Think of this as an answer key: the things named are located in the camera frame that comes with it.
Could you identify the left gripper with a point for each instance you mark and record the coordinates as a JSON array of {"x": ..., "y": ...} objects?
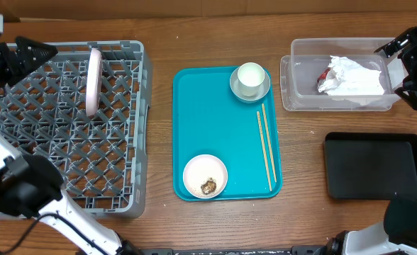
[{"x": 18, "y": 71}]

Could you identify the large white plate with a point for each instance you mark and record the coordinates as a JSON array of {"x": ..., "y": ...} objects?
[{"x": 93, "y": 84}]

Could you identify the white napkin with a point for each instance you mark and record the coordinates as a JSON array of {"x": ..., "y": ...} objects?
[{"x": 349, "y": 80}]

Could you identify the red snack wrapper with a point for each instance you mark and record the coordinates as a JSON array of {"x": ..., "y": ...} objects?
[{"x": 321, "y": 79}]

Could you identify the white cup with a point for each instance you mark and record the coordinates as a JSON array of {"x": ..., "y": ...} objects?
[{"x": 251, "y": 77}]

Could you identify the brown food scrap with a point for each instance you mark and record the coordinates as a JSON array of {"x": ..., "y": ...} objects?
[{"x": 209, "y": 186}]

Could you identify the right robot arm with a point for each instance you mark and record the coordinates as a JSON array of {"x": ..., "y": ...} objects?
[{"x": 397, "y": 233}]

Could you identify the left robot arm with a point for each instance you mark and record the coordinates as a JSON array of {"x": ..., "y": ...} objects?
[{"x": 32, "y": 187}]

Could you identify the grey dishwasher rack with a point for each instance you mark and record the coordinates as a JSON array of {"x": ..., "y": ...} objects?
[{"x": 102, "y": 158}]

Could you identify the clear plastic bin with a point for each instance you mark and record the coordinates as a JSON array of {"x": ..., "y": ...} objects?
[{"x": 310, "y": 57}]

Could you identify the black tray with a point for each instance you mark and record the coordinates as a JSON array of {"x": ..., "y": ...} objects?
[{"x": 370, "y": 166}]

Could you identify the right wooden chopstick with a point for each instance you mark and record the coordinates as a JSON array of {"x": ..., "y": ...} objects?
[{"x": 269, "y": 142}]

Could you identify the wooden chopstick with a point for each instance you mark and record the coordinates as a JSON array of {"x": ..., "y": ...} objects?
[
  {"x": 269, "y": 142},
  {"x": 264, "y": 153}
]

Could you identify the left wooden chopstick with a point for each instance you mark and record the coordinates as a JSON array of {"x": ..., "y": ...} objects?
[{"x": 264, "y": 153}]

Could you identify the grey saucer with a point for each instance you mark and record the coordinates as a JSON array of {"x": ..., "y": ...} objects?
[{"x": 260, "y": 94}]

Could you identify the teal plastic tray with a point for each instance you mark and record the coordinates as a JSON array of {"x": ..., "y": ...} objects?
[{"x": 207, "y": 118}]

